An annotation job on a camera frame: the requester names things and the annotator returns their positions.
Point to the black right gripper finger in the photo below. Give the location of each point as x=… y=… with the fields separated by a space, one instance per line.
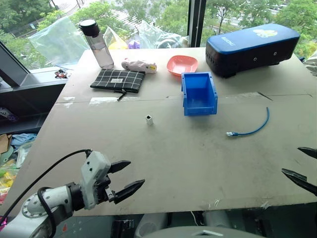
x=309 y=151
x=298 y=179

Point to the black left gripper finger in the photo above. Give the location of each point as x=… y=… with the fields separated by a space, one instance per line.
x=128 y=189
x=120 y=165

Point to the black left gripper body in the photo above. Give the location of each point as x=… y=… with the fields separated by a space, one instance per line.
x=102 y=189

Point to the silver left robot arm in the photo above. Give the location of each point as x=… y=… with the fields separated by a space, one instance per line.
x=37 y=210

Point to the dark rounded robot base shapes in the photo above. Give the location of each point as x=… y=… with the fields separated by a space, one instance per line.
x=188 y=226

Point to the small white cube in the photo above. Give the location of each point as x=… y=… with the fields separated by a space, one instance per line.
x=149 y=119

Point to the black checkered zipper pouch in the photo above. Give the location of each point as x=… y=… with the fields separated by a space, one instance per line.
x=116 y=80

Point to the pink plush toy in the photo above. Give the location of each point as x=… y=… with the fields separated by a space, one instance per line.
x=138 y=65

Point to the blue plastic storage bin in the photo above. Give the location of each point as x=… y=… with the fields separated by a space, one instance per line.
x=199 y=95

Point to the pink plastic bowl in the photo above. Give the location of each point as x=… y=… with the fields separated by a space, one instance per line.
x=182 y=65

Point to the blue and black case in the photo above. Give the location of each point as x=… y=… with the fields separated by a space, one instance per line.
x=250 y=47

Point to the clear water bottle black lid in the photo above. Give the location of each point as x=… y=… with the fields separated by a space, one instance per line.
x=97 y=44

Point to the clear plastic bag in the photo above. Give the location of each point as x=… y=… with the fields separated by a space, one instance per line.
x=59 y=42

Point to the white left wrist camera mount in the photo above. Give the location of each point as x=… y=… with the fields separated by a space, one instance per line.
x=92 y=173

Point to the black window frame post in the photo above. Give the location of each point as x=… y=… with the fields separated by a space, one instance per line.
x=196 y=23

